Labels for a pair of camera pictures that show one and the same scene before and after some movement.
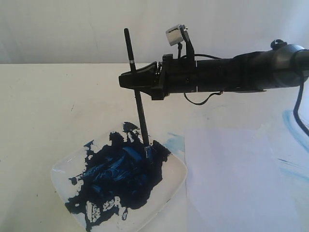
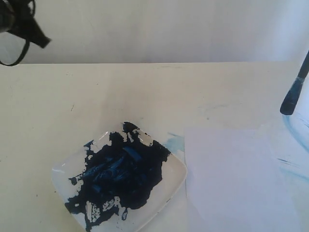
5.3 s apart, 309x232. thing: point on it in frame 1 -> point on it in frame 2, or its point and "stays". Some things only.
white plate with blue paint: [108, 185] stays
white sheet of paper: [251, 178] stays
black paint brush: [147, 147] -> [290, 104]
